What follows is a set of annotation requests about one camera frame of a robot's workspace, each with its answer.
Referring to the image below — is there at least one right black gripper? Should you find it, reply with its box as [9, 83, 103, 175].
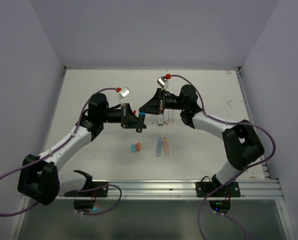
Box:
[140, 87, 187, 114]

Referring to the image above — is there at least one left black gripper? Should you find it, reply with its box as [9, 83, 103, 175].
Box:
[100, 103, 146, 129]

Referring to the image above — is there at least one yellow marker pen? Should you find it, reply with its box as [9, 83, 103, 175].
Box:
[168, 110, 172, 124]

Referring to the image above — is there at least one light blue highlighter cap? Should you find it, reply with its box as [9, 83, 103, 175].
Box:
[131, 143, 137, 153]

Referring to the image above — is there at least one pastel highlighter pen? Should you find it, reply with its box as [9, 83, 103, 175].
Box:
[163, 137, 170, 157]

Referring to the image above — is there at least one light blue highlighter pen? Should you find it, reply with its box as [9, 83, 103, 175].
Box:
[156, 138, 163, 157]

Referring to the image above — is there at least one pink marker pen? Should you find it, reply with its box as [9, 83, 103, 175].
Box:
[171, 110, 175, 122]

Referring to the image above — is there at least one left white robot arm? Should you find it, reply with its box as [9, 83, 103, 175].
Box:
[17, 92, 146, 206]

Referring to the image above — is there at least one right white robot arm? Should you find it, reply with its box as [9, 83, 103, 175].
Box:
[139, 84, 265, 196]

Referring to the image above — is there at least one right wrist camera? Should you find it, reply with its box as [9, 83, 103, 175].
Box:
[157, 76, 169, 91]

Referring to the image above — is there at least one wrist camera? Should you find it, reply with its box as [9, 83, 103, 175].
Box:
[116, 87, 130, 105]
[157, 76, 169, 91]

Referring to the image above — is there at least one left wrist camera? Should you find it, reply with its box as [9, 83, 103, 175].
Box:
[116, 87, 130, 105]

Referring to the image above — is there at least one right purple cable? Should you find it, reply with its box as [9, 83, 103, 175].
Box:
[170, 74, 276, 240]

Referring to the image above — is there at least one purple cable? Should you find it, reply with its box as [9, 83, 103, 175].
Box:
[0, 87, 122, 216]
[170, 74, 276, 240]

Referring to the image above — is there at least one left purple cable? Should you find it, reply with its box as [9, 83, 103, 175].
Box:
[0, 87, 122, 216]

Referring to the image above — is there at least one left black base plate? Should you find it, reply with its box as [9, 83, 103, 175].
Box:
[64, 181, 109, 198]

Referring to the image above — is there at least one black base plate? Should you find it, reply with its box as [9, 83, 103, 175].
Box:
[195, 175, 241, 198]
[64, 181, 109, 198]

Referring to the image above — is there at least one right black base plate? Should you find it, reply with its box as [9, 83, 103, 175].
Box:
[195, 175, 241, 198]

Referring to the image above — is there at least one aluminium front rail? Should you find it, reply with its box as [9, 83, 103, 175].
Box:
[21, 177, 282, 201]

